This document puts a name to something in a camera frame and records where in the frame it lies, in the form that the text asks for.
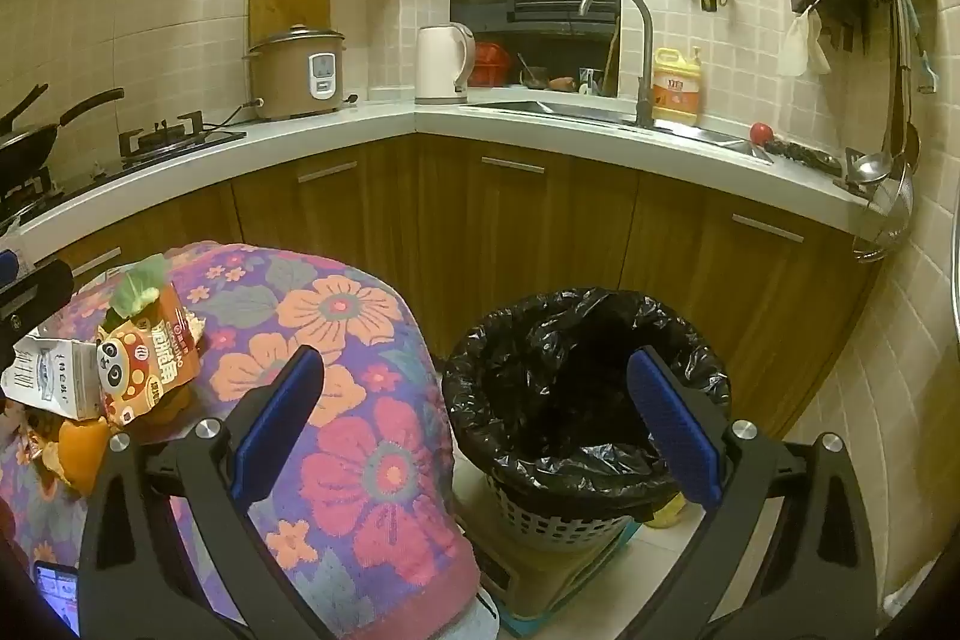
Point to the cardboard box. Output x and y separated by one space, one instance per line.
547 580

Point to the green vegetable leaf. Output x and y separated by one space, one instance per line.
139 291

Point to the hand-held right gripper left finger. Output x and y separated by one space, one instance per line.
277 415

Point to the white hanging cloth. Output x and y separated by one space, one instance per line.
802 44

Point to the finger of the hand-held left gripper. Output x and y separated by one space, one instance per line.
37 295
7 266

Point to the wooden base cabinets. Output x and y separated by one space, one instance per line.
525 220

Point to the white milk carton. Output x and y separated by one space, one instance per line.
52 377

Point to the red tomato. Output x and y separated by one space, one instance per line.
762 133

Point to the black wok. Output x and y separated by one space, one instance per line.
26 149

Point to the small bowl with spoon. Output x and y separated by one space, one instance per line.
534 78

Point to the smartphone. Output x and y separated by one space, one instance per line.
58 599

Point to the brown rice cooker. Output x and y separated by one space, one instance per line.
296 74

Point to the orange panda snack bag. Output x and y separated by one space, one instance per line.
150 362

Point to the black gas stove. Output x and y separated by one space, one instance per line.
165 141

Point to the white perforated trash basket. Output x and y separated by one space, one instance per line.
555 524

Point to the hanging ladles and strainer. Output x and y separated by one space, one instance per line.
874 164

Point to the steel sink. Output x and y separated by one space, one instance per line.
570 111

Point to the yellow dish soap bottle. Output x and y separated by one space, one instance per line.
675 89

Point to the wooden cutting board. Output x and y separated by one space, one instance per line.
289 10

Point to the red container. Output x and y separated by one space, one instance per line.
493 64

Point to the floral towel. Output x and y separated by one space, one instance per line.
360 460

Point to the steel faucet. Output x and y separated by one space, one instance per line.
643 85

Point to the orange peel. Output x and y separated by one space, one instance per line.
79 452

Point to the white electric kettle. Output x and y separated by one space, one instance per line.
441 63

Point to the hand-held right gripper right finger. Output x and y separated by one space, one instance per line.
675 430

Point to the yellow plastic item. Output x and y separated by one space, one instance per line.
666 514

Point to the black trash bin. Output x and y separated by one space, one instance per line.
570 385

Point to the dark scrubber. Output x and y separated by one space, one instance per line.
806 155

